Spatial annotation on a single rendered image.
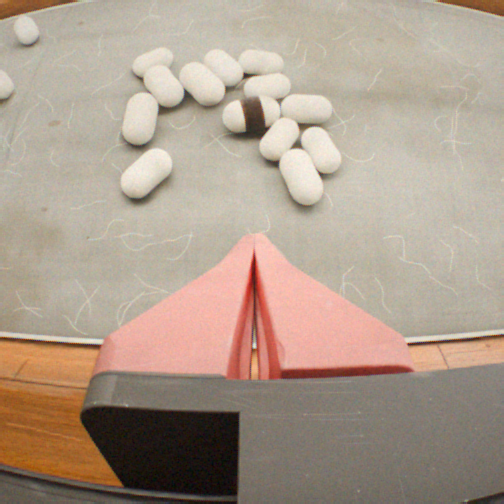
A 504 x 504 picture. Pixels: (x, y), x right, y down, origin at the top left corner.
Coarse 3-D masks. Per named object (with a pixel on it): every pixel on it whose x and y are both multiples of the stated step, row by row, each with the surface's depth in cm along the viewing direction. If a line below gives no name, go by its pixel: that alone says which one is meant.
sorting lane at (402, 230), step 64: (128, 0) 31; (192, 0) 31; (256, 0) 31; (320, 0) 31; (384, 0) 31; (0, 64) 29; (64, 64) 29; (128, 64) 29; (320, 64) 29; (384, 64) 29; (448, 64) 29; (0, 128) 28; (64, 128) 27; (192, 128) 27; (384, 128) 27; (448, 128) 27; (0, 192) 26; (64, 192) 26; (192, 192) 26; (256, 192) 26; (384, 192) 26; (448, 192) 26; (0, 256) 25; (64, 256) 25; (128, 256) 25; (192, 256) 25; (320, 256) 25; (384, 256) 25; (448, 256) 25; (0, 320) 24; (64, 320) 24; (128, 320) 24; (384, 320) 24; (448, 320) 24
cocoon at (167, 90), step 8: (152, 72) 26; (160, 72) 26; (168, 72) 26; (144, 80) 27; (152, 80) 26; (160, 80) 26; (168, 80) 26; (176, 80) 26; (152, 88) 26; (160, 88) 26; (168, 88) 26; (176, 88) 26; (160, 96) 26; (168, 96) 26; (176, 96) 26; (160, 104) 27; (168, 104) 27; (176, 104) 27
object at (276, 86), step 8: (248, 80) 26; (256, 80) 26; (264, 80) 26; (272, 80) 26; (280, 80) 26; (288, 80) 27; (248, 88) 26; (256, 88) 26; (264, 88) 26; (272, 88) 26; (280, 88) 26; (288, 88) 27; (248, 96) 27; (272, 96) 27; (280, 96) 27
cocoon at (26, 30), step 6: (24, 18) 29; (30, 18) 29; (18, 24) 28; (24, 24) 28; (30, 24) 28; (18, 30) 28; (24, 30) 28; (30, 30) 28; (36, 30) 29; (18, 36) 28; (24, 36) 28; (30, 36) 29; (36, 36) 29; (24, 42) 29; (30, 42) 29
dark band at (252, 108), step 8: (256, 96) 26; (248, 104) 25; (256, 104) 25; (248, 112) 25; (256, 112) 25; (248, 120) 25; (256, 120) 25; (264, 120) 26; (248, 128) 26; (256, 128) 26
